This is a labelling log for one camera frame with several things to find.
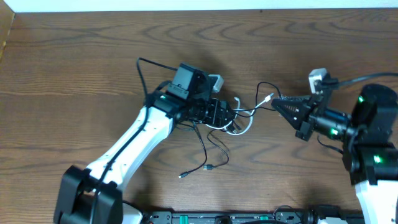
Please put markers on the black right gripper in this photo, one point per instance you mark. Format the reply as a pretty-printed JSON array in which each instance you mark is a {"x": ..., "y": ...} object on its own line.
[{"x": 306, "y": 117}]

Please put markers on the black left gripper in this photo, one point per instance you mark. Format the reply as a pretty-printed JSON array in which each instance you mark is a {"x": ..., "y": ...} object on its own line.
[{"x": 214, "y": 111}]

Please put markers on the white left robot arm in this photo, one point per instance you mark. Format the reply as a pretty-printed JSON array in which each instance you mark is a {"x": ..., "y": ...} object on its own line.
[{"x": 95, "y": 194}]

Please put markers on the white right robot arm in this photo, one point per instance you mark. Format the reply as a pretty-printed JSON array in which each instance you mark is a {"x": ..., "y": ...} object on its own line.
[{"x": 368, "y": 154}]

